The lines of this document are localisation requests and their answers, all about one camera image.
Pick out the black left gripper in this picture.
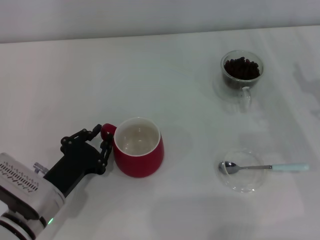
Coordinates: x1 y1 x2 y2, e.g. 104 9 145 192
43 123 115 198

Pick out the red ceramic mug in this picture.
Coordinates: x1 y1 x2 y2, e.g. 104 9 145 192
100 116 165 179

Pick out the blue handled metal spoon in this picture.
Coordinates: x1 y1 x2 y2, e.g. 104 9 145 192
218 160 310 175

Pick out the coffee beans pile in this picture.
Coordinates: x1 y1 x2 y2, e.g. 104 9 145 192
223 56 261 90

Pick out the clear glass saucer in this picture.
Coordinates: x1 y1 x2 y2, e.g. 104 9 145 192
216 149 265 195

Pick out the glass cup with handle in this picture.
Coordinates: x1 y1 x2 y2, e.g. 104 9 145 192
219 49 265 113

